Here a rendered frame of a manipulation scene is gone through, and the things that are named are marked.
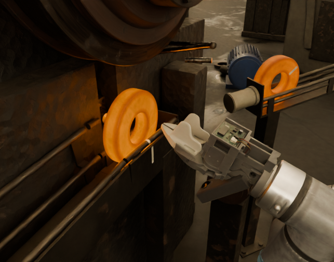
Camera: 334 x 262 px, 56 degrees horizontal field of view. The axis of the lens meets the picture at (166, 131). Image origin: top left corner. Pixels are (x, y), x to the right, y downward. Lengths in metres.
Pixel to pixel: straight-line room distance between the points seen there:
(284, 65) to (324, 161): 1.12
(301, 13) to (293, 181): 2.80
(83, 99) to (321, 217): 0.44
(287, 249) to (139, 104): 0.37
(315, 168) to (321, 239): 1.40
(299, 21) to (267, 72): 2.34
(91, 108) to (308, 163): 1.54
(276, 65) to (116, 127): 0.56
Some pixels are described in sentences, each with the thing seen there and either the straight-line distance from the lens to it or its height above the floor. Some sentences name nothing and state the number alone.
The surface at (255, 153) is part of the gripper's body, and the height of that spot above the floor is 0.75.
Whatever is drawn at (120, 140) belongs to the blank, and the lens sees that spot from 0.59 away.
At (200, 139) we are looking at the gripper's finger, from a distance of 0.59.
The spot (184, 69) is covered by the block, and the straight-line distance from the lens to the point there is 0.77.
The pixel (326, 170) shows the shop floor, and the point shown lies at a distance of 1.95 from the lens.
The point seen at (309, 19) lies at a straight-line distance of 3.21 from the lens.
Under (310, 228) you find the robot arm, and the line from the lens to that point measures 0.55.
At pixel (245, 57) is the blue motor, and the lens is 2.64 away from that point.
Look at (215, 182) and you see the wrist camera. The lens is 0.60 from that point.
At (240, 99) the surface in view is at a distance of 0.92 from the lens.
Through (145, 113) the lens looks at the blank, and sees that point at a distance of 0.64.
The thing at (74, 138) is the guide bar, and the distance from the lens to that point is 0.58.
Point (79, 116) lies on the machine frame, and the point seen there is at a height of 0.78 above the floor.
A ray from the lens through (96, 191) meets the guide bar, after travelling 0.54.
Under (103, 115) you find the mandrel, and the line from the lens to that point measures 0.67.
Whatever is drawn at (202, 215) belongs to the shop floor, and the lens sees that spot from 1.49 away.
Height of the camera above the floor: 1.05
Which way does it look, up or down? 30 degrees down
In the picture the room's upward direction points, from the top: straight up
